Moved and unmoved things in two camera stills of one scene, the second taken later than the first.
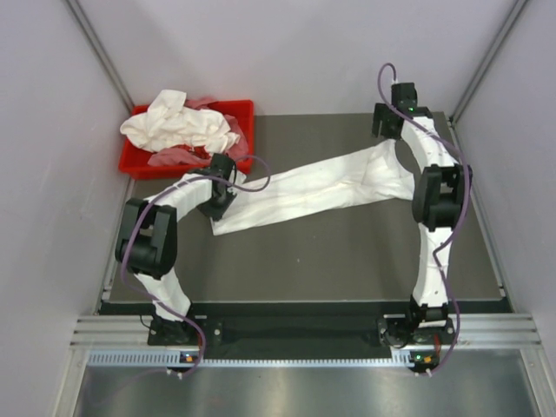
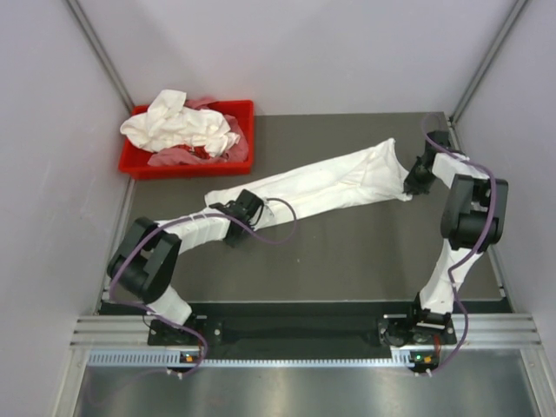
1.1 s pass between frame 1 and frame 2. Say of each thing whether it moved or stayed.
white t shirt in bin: stayed
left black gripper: moved
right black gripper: moved
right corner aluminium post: stayed
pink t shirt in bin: stayed
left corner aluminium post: stayed
